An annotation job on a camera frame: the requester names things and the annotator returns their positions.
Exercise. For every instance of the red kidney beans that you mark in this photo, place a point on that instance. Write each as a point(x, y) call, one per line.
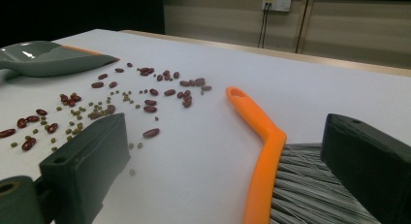
point(151, 133)

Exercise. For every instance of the green mung beans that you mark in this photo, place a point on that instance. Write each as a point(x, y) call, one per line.
point(68, 131)

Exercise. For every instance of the grey dustpan with orange lip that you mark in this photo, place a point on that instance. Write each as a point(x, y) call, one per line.
point(48, 62)

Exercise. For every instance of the orange brush with grey bristles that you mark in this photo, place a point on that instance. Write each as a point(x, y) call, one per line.
point(258, 120)

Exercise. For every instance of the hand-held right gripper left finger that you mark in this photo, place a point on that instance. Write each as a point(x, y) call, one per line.
point(87, 159)

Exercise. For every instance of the white wall socket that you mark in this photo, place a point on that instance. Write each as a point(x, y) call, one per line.
point(281, 4)

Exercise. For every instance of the white table board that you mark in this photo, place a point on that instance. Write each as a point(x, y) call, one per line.
point(290, 104)

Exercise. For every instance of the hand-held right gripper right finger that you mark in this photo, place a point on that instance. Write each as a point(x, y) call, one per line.
point(371, 162)

